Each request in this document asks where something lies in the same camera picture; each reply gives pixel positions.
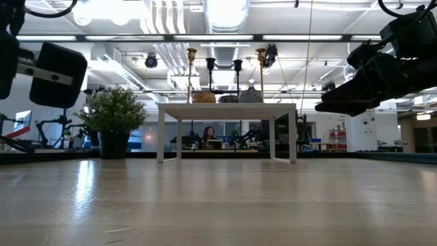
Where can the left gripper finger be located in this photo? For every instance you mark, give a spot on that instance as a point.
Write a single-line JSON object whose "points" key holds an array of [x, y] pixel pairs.
{"points": [[58, 95]]}

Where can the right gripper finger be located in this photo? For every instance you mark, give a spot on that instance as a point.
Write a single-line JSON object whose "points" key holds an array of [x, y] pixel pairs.
{"points": [[358, 89], [348, 107]]}

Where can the blue white patterned candle bowl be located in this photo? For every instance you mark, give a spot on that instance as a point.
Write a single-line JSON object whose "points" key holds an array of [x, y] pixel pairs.
{"points": [[251, 96]]}

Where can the gold candlestick holder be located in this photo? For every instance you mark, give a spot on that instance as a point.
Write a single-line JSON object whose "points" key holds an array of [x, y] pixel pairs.
{"points": [[261, 54], [191, 54]]}

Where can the black candlestick holder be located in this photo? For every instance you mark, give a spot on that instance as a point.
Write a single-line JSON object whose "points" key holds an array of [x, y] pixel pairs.
{"points": [[237, 65], [210, 63]]}

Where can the black background robot arm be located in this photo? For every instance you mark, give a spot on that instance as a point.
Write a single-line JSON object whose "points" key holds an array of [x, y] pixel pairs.
{"points": [[51, 126]]}

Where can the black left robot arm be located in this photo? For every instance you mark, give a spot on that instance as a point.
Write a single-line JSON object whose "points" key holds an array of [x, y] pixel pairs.
{"points": [[8, 17]]}

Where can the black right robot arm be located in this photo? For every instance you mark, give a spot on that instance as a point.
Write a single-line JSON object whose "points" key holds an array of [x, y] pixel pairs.
{"points": [[413, 34]]}

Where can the red storage shelf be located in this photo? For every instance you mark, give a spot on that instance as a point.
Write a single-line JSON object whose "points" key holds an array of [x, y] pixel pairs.
{"points": [[338, 134]]}

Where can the white round column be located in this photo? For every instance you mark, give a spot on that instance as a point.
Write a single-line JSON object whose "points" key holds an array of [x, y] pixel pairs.
{"points": [[360, 133]]}

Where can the black ceiling spotlight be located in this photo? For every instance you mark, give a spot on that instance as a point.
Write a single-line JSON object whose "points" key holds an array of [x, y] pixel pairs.
{"points": [[329, 86], [151, 62], [271, 54]]}

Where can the computer monitor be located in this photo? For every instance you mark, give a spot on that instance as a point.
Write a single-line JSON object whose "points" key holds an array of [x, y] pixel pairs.
{"points": [[23, 120]]}

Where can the glowing rectangular ceiling lamp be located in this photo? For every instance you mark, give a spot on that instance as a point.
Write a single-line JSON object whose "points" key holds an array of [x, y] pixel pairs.
{"points": [[423, 116]]}

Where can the green plant in black pot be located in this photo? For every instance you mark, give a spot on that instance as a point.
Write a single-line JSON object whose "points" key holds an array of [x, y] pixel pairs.
{"points": [[112, 112]]}

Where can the white perforated riser shelf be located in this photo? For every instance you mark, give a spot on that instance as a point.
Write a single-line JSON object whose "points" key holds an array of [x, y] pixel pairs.
{"points": [[227, 111]]}

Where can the person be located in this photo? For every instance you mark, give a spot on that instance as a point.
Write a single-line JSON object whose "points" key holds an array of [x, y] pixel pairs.
{"points": [[209, 134]]}

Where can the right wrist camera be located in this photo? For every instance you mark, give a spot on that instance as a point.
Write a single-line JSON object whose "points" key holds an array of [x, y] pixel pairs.
{"points": [[362, 56]]}

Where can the black aluminium table frame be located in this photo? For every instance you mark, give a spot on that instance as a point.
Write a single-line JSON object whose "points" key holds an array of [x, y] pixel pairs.
{"points": [[51, 156]]}

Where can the black overhead frame bar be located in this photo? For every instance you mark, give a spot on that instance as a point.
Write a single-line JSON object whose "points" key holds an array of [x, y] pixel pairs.
{"points": [[160, 37]]}

